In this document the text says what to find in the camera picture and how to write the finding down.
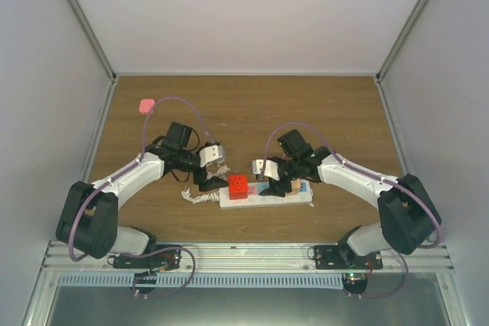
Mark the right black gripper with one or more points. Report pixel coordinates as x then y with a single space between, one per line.
276 189

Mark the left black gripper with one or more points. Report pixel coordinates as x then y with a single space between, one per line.
208 184

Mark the white power strip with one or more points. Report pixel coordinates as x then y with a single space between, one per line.
305 197

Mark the red cube plug adapter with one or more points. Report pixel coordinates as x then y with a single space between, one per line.
237 187

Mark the pink plug adapter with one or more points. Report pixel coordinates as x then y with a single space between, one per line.
146 105

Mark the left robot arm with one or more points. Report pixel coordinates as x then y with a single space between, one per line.
88 224

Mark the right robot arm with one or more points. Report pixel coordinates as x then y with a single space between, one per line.
407 215

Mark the blue plug adapter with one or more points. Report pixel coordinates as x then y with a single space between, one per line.
261 186

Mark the tan wooden plug adapter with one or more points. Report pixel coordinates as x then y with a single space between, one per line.
295 186

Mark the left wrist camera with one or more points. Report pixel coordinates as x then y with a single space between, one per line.
213 153

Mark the aluminium front rail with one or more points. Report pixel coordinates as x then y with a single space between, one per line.
213 257

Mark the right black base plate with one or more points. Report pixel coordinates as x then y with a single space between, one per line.
335 257

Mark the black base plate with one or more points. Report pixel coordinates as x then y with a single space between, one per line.
161 257
335 257

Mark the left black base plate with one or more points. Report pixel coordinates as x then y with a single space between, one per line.
161 257

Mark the slotted cable duct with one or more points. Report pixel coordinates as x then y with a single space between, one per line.
206 280

